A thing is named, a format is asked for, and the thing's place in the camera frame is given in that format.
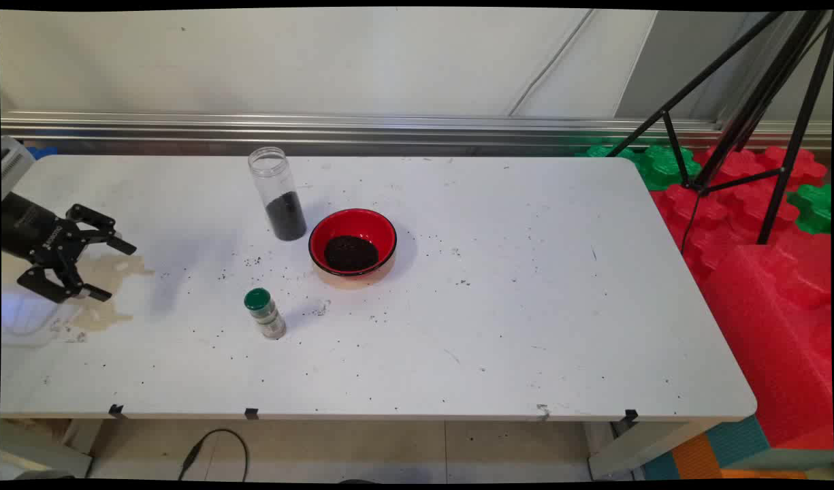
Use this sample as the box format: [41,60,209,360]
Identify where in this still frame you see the red and green foam mats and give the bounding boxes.
[699,244,834,450]

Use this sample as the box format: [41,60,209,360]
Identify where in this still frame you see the green foam block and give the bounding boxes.
[637,144,703,192]
[787,182,833,235]
[575,143,639,165]

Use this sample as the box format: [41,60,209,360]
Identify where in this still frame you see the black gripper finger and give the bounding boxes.
[65,203,138,257]
[18,261,112,304]

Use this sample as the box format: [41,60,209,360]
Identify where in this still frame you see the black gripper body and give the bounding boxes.
[1,193,85,270]

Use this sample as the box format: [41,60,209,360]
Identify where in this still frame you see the black floor cable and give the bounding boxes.
[178,428,250,482]

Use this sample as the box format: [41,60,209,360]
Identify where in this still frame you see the black tripod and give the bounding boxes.
[604,10,834,247]

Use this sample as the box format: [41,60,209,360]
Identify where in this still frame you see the green-lidded spice bottle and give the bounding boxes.
[244,287,288,340]

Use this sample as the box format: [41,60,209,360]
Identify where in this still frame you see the white table leg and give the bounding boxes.
[0,419,106,478]
[588,420,722,481]

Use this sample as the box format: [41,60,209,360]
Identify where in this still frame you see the thin black tripod cable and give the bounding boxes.
[680,192,705,255]

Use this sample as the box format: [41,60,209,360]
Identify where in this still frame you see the aluminium rail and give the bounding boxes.
[1,111,833,151]

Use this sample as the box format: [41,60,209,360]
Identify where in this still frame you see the white vented camera box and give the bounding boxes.
[1,135,37,199]

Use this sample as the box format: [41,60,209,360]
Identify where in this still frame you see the black seed heap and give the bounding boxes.
[323,235,381,273]

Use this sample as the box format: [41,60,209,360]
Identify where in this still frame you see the red foam floor tiles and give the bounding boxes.
[650,145,831,283]

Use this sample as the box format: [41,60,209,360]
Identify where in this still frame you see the red bowl with black rim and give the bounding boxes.
[308,208,398,278]

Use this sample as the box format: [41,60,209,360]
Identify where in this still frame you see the orange foam tile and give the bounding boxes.
[671,434,809,480]

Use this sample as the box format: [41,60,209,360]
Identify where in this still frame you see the clear plastic jar with seeds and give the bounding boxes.
[248,147,308,242]

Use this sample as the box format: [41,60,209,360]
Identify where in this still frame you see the white wall cable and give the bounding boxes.
[507,10,593,117]

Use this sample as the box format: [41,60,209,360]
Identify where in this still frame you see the teal foam tile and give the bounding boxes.
[645,415,771,480]

